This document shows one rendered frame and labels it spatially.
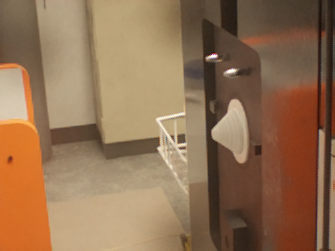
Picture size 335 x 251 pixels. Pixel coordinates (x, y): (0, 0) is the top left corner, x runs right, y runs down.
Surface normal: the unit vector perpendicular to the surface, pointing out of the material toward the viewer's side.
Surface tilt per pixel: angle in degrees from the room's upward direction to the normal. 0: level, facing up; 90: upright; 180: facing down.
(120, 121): 90
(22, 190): 90
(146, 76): 90
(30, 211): 90
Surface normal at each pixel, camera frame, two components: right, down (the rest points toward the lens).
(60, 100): 0.21, 0.31
